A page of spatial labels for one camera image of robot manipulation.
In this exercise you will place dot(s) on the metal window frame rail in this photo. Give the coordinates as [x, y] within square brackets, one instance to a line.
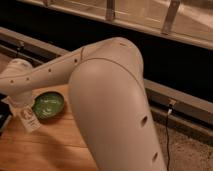
[186, 21]

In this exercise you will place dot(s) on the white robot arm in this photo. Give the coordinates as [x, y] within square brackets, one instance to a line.
[107, 97]

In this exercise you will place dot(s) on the white plastic bottle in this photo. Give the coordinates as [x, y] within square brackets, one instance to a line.
[29, 119]

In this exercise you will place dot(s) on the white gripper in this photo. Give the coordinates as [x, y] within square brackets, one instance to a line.
[20, 100]

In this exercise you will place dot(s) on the green ceramic bowl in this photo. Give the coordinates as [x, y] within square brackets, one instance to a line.
[48, 104]

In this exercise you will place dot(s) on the black device at left edge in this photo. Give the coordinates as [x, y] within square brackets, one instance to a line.
[5, 116]

